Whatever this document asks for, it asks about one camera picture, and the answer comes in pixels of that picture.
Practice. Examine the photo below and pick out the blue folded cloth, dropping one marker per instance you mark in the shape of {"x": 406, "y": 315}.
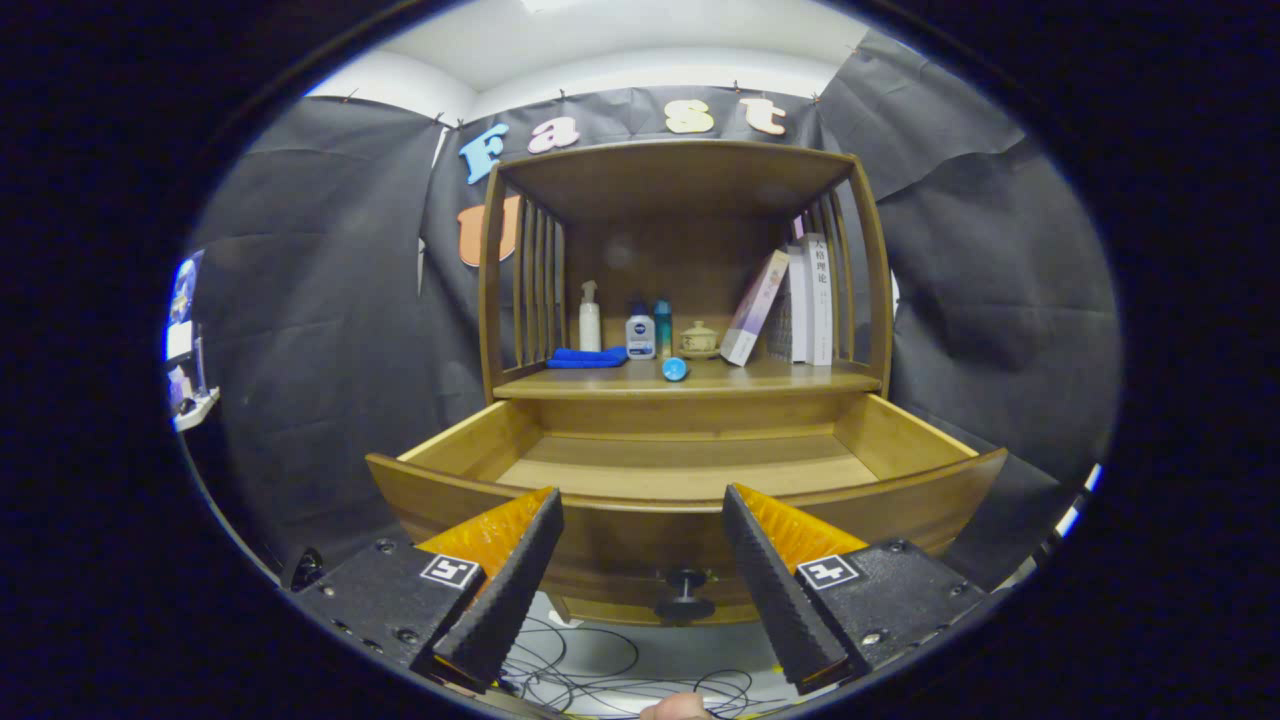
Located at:
{"x": 585, "y": 357}

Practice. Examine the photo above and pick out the white book plain spine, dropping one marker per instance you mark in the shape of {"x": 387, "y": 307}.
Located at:
{"x": 798, "y": 310}

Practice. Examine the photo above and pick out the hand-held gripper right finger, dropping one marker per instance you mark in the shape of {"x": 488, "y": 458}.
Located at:
{"x": 780, "y": 600}

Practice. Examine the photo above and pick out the white book black lettering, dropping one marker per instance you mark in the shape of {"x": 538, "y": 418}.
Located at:
{"x": 820, "y": 320}

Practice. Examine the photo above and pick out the black floor box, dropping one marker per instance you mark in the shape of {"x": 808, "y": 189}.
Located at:
{"x": 303, "y": 570}

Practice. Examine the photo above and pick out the teal bottle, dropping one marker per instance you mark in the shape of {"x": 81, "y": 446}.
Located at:
{"x": 662, "y": 325}

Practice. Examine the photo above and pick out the wooden countertop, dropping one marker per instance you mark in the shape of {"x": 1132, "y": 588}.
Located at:
{"x": 760, "y": 375}

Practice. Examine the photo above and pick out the white lotion bottle blue cap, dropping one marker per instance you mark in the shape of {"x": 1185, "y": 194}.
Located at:
{"x": 640, "y": 338}

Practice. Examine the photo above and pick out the wooden cabinet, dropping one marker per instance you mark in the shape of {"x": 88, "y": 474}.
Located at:
{"x": 680, "y": 175}

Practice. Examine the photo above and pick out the wooden drawer with black knob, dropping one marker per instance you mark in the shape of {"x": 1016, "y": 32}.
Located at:
{"x": 640, "y": 535}

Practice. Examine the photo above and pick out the white spray bottle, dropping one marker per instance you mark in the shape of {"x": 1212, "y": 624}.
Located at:
{"x": 590, "y": 330}

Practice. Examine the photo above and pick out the leaning purple white book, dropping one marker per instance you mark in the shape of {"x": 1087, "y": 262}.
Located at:
{"x": 755, "y": 310}

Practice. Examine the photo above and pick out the blue cosmetic tube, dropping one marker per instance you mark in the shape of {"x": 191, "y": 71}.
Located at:
{"x": 675, "y": 369}

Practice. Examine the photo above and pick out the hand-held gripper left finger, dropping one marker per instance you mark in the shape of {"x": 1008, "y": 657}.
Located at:
{"x": 505, "y": 600}

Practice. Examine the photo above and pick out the beige ceramic lidded pot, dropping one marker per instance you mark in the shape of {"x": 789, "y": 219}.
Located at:
{"x": 699, "y": 340}

